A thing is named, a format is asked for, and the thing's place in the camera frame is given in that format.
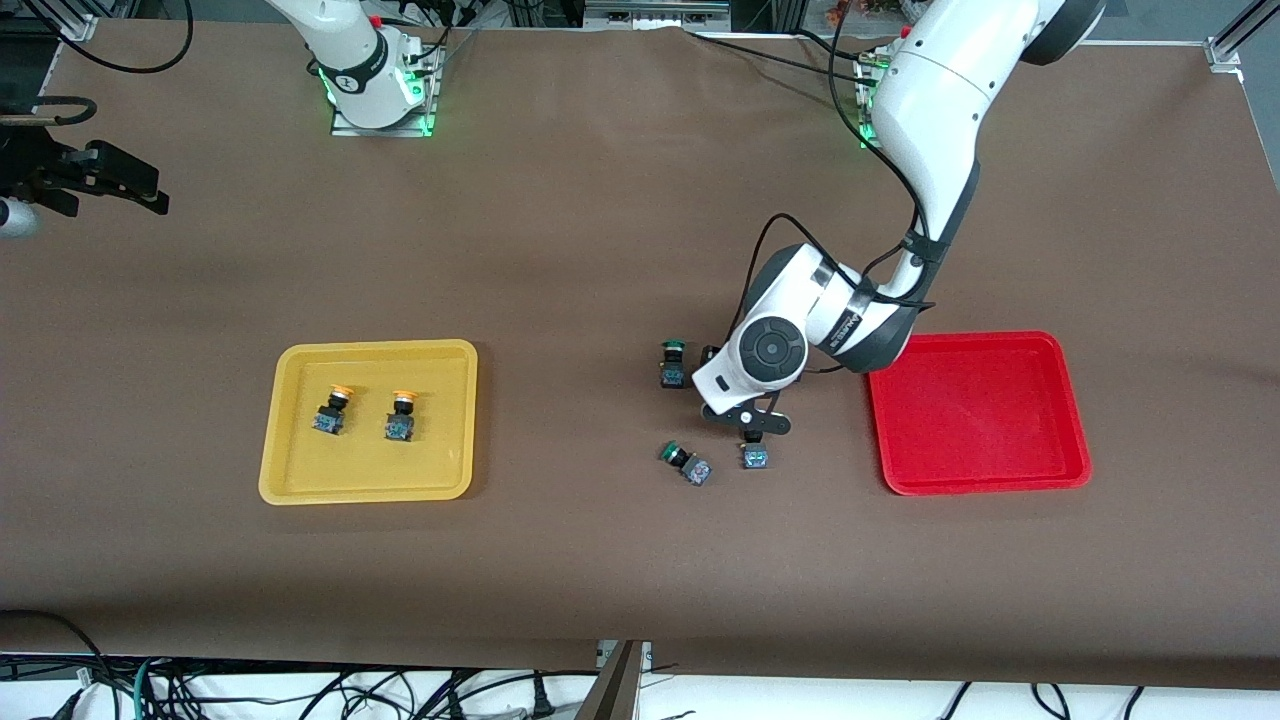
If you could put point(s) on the red plastic tray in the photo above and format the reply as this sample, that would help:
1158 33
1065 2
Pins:
975 415

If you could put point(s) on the colourful patterned object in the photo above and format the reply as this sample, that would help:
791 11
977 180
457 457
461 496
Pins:
860 10

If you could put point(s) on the yellow plastic tray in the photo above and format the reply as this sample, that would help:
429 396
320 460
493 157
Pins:
440 460

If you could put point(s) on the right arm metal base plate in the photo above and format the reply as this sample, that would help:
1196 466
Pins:
432 100

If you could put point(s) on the silver metal rail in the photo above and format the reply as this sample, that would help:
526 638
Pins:
650 15

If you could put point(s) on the red push button switch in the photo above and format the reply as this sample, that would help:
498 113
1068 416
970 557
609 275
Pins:
755 458

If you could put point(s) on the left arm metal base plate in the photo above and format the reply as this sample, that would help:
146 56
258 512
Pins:
862 135

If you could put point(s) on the brown table cover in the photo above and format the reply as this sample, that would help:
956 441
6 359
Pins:
640 560

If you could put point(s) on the green push button switch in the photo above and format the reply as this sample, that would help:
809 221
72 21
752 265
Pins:
671 375
697 471

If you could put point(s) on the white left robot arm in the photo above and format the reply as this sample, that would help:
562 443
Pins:
940 100

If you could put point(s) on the yellow push button switch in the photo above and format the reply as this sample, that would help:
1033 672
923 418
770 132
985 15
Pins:
328 421
399 428

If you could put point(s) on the grey metal table bracket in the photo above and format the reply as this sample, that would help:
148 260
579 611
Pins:
615 690

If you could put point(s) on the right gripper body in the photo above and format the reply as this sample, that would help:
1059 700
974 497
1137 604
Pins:
52 172

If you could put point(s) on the aluminium frame corner bracket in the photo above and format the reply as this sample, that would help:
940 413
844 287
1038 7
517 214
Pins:
1228 45
78 27

